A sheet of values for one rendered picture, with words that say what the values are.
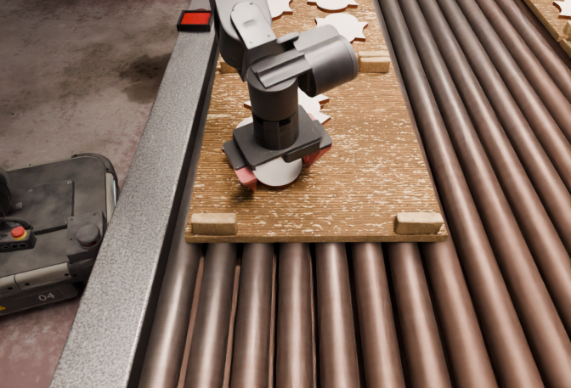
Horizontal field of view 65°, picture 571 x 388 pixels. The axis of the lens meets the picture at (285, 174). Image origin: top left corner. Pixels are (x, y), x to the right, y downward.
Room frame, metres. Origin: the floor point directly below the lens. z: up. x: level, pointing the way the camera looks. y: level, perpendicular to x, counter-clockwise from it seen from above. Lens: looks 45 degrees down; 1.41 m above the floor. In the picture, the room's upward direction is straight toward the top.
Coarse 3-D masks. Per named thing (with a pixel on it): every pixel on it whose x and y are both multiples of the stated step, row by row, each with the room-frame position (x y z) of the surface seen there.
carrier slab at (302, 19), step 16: (304, 0) 1.08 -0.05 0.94; (368, 0) 1.08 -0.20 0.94; (288, 16) 1.00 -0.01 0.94; (304, 16) 1.00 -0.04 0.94; (320, 16) 1.00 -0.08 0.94; (368, 16) 1.00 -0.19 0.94; (288, 32) 0.92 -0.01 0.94; (368, 32) 0.92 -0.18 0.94; (368, 48) 0.85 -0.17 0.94; (384, 48) 0.85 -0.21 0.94
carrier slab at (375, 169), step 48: (240, 96) 0.68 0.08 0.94; (336, 96) 0.68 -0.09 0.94; (384, 96) 0.68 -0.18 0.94; (336, 144) 0.55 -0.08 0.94; (384, 144) 0.55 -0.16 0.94; (240, 192) 0.44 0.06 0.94; (288, 192) 0.44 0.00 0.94; (336, 192) 0.44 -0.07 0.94; (384, 192) 0.44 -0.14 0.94; (432, 192) 0.44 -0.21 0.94; (192, 240) 0.36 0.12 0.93; (240, 240) 0.36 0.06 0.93; (288, 240) 0.36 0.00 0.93; (336, 240) 0.36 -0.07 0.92; (384, 240) 0.36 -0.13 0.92; (432, 240) 0.36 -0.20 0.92
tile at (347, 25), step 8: (328, 16) 0.97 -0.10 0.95; (336, 16) 0.97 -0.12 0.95; (344, 16) 0.97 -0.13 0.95; (352, 16) 0.97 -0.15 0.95; (320, 24) 0.94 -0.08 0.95; (328, 24) 0.94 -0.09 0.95; (336, 24) 0.94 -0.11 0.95; (344, 24) 0.94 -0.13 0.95; (352, 24) 0.94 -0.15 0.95; (360, 24) 0.94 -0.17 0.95; (344, 32) 0.90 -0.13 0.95; (352, 32) 0.90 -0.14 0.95; (360, 32) 0.90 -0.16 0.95; (352, 40) 0.87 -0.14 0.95; (360, 40) 0.88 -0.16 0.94
